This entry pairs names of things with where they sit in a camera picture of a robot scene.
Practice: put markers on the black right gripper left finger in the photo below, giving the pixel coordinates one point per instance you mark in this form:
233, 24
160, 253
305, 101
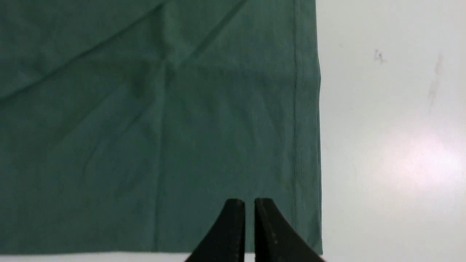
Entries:
225, 241

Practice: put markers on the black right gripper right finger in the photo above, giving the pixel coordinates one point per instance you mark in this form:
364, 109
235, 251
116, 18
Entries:
274, 238

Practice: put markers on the green long-sleeve top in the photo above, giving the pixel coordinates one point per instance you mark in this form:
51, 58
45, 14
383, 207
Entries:
126, 124

